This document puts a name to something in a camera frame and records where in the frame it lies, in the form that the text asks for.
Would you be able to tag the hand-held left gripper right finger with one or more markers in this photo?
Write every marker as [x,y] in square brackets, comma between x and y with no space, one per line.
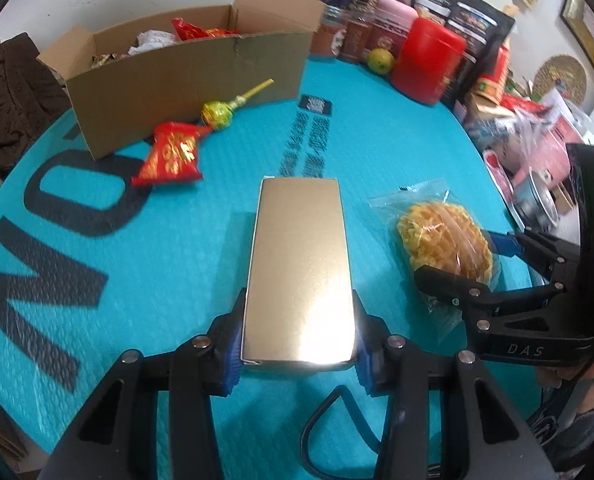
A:
[364,360]

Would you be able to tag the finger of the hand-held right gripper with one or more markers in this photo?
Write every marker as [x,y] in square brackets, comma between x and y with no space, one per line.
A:
[447,282]
[507,242]

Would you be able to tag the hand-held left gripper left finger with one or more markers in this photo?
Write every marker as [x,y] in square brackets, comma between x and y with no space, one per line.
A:
[232,355]

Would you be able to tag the waffle cookie clear packet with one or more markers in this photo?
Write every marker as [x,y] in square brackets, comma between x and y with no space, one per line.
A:
[437,232]

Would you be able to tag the gold rectangular box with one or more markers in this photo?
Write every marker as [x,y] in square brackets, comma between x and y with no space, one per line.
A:
[297,270]

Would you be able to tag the brown cardboard box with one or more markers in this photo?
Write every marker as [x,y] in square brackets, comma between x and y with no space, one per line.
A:
[187,80]

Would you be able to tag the white patterned snack packet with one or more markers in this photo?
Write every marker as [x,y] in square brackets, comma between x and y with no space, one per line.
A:
[149,41]

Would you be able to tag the red snack bag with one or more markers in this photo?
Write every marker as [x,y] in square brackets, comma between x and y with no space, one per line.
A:
[197,30]

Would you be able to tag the person's right forearm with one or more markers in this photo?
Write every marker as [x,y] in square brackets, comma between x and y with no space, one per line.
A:
[592,425]

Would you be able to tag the steel cup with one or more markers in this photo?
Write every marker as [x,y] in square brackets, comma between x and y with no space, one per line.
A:
[537,200]

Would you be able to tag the red crinkled packet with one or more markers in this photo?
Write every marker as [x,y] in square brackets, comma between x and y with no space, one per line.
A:
[527,104]

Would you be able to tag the yellow red food box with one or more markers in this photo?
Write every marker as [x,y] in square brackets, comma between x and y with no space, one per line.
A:
[492,80]

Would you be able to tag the woven round trivet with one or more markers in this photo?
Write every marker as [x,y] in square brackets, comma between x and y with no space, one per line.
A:
[559,79]

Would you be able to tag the red cylindrical canister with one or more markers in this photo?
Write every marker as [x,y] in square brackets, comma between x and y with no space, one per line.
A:
[427,60]

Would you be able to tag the small red gold candy packet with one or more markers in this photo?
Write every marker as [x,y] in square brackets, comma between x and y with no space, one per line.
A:
[172,152]

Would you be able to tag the green round fruit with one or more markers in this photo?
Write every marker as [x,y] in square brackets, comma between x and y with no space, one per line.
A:
[380,61]

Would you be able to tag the black printed pouch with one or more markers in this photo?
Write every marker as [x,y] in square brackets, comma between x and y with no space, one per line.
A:
[472,20]

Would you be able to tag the gold framed picture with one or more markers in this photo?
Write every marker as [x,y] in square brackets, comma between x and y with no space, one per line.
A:
[589,30]

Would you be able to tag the yellow green lollipop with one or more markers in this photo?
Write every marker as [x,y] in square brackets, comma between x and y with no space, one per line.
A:
[217,115]

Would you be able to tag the pink lidded jar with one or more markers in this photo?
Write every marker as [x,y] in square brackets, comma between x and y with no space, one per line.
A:
[392,20]

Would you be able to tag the brown sauce bottle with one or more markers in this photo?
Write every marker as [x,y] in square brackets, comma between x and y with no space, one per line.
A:
[357,37]

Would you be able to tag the clear lid red spice jar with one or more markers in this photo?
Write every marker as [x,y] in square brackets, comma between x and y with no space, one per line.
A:
[329,32]

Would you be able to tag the brown quilted jacket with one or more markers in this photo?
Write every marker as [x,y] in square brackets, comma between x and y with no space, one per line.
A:
[12,90]

